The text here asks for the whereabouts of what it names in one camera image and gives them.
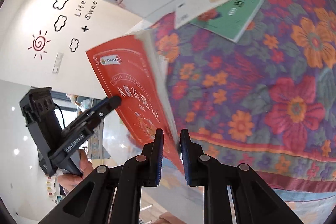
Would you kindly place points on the white wall switch row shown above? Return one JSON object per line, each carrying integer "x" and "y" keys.
{"x": 57, "y": 62}

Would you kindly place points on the small black cloud wall sticker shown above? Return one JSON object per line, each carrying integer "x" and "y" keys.
{"x": 74, "y": 45}

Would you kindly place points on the floral blanket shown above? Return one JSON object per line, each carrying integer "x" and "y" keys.
{"x": 236, "y": 82}

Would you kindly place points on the cream cover book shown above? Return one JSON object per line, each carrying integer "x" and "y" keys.
{"x": 199, "y": 3}

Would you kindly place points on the teal flower cover book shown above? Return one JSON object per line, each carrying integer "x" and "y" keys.
{"x": 244, "y": 19}

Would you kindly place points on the red sun wall sticker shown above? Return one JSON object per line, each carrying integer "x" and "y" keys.
{"x": 39, "y": 44}

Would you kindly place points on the large black cloud wall sticker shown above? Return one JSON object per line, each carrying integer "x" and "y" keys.
{"x": 61, "y": 0}

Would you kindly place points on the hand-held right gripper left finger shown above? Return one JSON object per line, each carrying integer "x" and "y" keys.
{"x": 159, "y": 163}

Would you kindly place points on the coloured sticky notes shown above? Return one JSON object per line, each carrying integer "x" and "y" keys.
{"x": 50, "y": 187}

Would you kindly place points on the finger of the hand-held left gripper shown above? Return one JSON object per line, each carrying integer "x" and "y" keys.
{"x": 98, "y": 105}
{"x": 111, "y": 106}

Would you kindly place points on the person's left hand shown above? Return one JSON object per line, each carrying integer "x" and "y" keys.
{"x": 86, "y": 163}

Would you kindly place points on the red cover book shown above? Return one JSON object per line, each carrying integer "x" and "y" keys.
{"x": 126, "y": 77}

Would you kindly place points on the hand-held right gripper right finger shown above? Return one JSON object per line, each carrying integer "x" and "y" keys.
{"x": 185, "y": 163}

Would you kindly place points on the black lettering wall sticker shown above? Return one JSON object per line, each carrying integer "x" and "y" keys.
{"x": 86, "y": 7}

